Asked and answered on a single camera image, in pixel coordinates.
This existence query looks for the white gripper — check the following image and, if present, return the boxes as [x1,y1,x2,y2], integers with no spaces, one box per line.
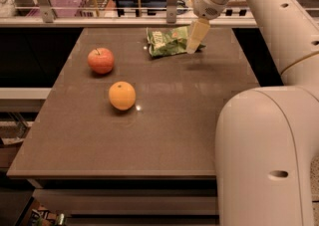
[186,0,227,54]

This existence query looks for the green jalapeno chip bag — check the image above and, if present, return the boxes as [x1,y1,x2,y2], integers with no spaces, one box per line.
[146,25,206,59]

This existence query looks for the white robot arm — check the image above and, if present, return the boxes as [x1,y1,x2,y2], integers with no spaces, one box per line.
[190,0,319,226]

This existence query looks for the orange fruit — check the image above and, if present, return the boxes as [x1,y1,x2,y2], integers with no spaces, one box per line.
[109,82,136,111]

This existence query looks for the red apple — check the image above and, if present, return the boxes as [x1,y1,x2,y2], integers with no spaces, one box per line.
[87,48,115,75]

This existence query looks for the purple plastic crate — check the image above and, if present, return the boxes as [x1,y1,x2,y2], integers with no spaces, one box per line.
[27,0,87,18]

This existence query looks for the brown table frame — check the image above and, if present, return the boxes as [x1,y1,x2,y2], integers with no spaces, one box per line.
[31,177,219,223]

